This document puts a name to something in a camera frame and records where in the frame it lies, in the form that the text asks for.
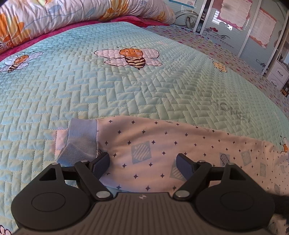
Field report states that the white patterned baby garment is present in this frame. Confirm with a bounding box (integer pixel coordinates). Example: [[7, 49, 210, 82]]
[[55, 116, 289, 235]]

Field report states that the mint green bee quilt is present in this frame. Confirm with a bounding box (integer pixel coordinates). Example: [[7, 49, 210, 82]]
[[1, 22, 288, 234]]

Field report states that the white drawer cabinet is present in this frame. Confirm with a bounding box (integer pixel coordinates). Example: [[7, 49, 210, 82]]
[[266, 60, 289, 90]]

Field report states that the heart patterned bedsheet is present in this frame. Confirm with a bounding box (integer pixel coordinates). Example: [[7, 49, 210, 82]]
[[145, 25, 289, 116]]

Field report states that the pale blue sliding wardrobe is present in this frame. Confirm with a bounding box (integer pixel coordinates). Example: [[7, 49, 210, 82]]
[[166, 0, 288, 74]]

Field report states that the magenta bed sheet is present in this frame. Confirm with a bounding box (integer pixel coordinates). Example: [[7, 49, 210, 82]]
[[0, 16, 169, 61]]

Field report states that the floral long pillow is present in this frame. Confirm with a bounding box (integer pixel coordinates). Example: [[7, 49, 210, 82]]
[[1, 0, 175, 52]]

